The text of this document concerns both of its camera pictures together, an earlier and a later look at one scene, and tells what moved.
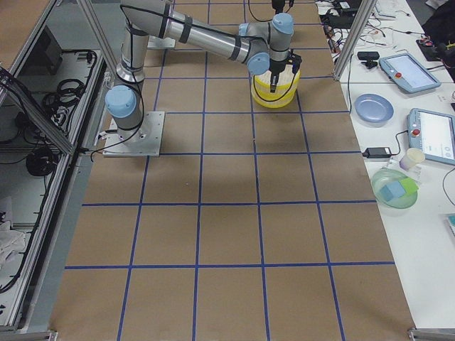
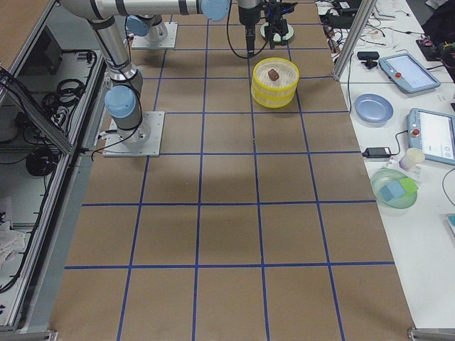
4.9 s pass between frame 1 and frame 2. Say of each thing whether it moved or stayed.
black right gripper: moved
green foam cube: stayed
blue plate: stayed
